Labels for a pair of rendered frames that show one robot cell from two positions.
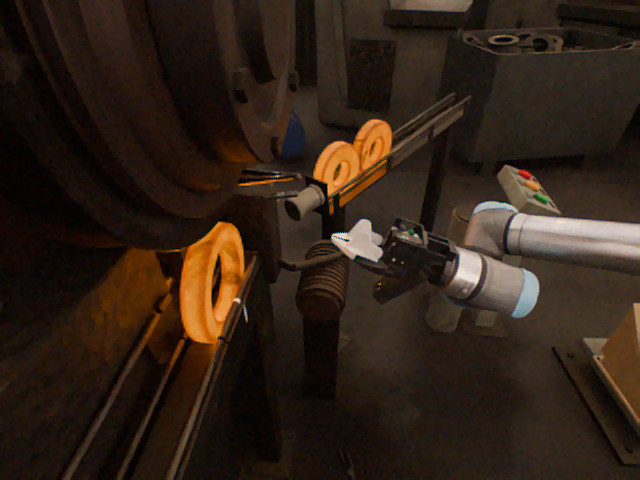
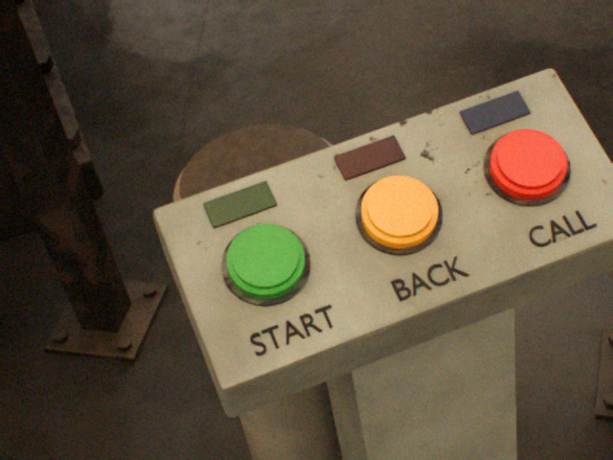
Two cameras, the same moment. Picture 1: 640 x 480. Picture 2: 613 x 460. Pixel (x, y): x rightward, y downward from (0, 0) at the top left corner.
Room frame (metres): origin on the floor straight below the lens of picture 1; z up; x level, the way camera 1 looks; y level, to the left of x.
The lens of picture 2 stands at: (0.83, -1.02, 1.00)
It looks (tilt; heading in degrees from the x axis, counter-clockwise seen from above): 44 degrees down; 70
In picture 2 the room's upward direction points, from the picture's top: 11 degrees counter-clockwise
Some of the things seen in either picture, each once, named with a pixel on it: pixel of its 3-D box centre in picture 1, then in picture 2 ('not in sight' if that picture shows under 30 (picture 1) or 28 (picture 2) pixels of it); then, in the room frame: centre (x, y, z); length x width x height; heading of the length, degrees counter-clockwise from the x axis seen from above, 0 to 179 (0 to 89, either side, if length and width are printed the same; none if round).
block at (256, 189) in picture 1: (252, 232); not in sight; (0.67, 0.15, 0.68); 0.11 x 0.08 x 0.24; 83
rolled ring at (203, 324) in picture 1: (217, 281); not in sight; (0.43, 0.16, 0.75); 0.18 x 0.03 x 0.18; 174
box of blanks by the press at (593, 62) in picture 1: (521, 96); not in sight; (2.71, -1.41, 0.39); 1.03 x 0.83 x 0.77; 98
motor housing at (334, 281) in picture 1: (323, 328); not in sight; (0.74, -0.01, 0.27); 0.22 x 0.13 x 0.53; 173
